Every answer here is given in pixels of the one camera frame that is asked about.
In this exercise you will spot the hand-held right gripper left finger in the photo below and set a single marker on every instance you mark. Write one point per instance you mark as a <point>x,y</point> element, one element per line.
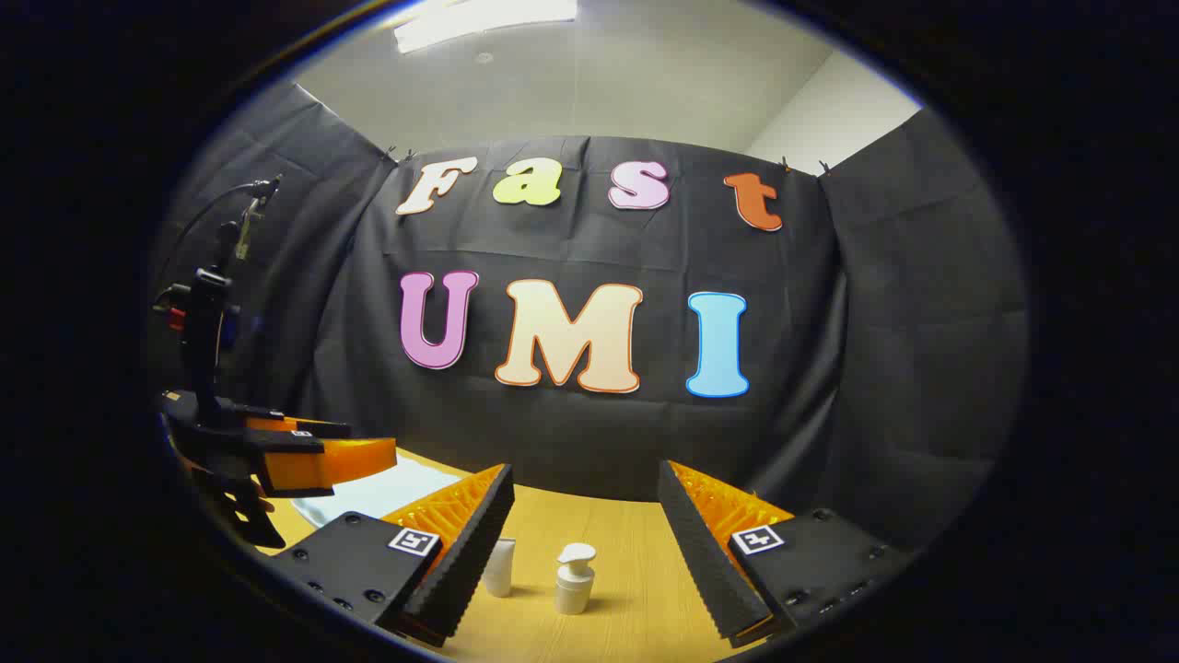
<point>468,564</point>

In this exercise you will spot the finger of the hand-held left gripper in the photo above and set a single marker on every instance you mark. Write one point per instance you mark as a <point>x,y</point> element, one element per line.
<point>304,426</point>
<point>332,465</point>

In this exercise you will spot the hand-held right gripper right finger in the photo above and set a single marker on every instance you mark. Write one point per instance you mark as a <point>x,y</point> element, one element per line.
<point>702,564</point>

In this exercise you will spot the white squeeze tube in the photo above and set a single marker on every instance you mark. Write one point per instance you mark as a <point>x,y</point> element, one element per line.
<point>499,571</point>

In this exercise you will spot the light blue suitcase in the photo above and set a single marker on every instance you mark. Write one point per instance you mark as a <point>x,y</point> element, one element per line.
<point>387,493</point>

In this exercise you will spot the white pump bottle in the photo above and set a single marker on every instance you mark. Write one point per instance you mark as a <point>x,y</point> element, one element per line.
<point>574,589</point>

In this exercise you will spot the black backdrop cloth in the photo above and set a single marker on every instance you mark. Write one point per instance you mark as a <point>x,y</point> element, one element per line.
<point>571,442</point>

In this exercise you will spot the ceiling light panel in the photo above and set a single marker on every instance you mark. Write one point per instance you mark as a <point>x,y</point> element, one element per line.
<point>479,18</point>

